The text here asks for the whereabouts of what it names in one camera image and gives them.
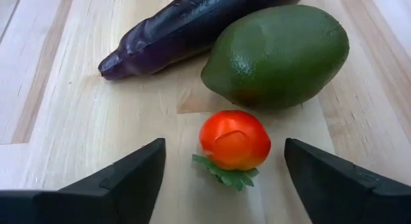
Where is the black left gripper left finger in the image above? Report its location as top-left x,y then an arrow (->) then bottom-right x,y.
0,137 -> 167,224

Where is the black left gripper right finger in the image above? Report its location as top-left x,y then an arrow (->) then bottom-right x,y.
283,137 -> 411,224

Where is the small red-orange tomato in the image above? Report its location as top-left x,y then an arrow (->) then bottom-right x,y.
191,110 -> 272,192

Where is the green avocado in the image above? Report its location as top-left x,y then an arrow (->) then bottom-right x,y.
201,4 -> 350,110

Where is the purple eggplant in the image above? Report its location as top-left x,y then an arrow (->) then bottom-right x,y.
98,0 -> 308,81

